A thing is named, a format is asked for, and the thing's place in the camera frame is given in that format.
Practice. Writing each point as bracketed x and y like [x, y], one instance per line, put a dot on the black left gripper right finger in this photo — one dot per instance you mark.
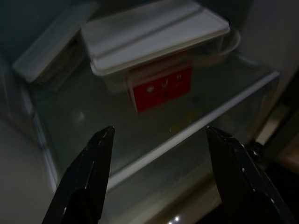
[240, 191]

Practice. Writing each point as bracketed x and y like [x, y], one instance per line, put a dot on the clear flat food container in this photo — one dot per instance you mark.
[53, 46]

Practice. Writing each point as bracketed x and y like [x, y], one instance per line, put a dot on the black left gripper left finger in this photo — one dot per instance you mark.
[88, 182]

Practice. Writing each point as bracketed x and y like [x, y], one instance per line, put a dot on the white lidded food container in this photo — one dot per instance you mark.
[151, 39]

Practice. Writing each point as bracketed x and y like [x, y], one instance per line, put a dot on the grey steel fridge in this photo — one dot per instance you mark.
[268, 35]

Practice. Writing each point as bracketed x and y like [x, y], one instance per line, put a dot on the glass fridge shelf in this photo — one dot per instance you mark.
[81, 109]

